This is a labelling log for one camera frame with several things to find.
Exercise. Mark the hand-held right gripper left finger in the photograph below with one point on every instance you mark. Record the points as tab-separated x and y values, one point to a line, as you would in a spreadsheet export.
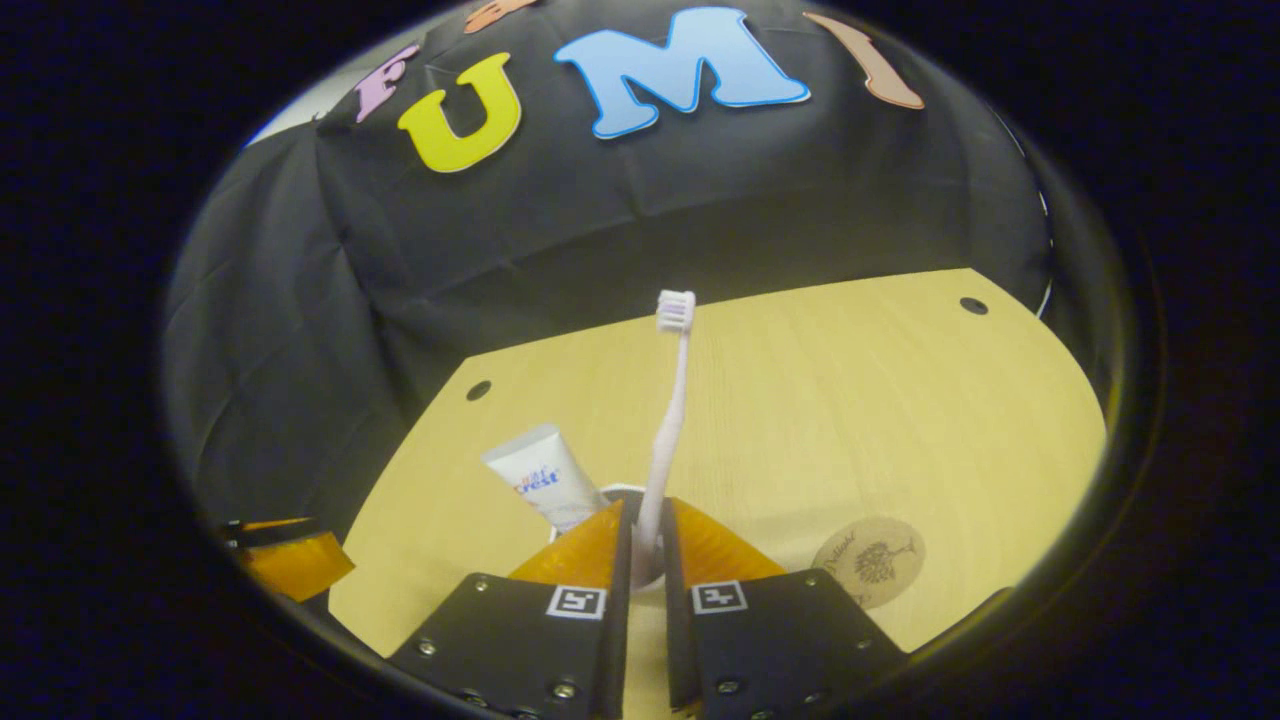
617	640

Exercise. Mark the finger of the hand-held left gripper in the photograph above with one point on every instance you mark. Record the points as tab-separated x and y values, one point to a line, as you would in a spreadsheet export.
295	565

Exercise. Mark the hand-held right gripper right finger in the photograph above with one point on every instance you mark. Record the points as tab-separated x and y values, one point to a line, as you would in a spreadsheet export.
678	640

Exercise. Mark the white cup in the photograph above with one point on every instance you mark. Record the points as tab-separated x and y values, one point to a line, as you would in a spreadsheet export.
645	578

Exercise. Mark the white toothpaste tube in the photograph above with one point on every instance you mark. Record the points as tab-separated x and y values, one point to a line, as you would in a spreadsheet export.
545	475

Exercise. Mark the round wooden coaster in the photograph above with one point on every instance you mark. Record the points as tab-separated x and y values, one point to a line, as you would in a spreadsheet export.
868	562

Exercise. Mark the pale pink toothbrush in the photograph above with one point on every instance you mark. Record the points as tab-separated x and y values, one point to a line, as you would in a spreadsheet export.
673	400

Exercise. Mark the black backdrop cloth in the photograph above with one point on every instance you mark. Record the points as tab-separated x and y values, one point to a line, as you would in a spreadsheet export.
600	220

